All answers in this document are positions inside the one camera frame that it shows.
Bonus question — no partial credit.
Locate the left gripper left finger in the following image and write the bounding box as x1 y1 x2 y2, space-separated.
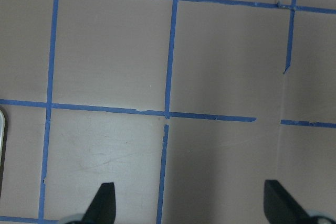
80 182 116 224

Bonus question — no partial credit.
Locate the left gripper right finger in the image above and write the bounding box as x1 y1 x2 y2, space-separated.
264 179 310 224

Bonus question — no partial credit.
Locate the cream plastic tray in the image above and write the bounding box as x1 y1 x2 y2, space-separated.
1 110 6 187

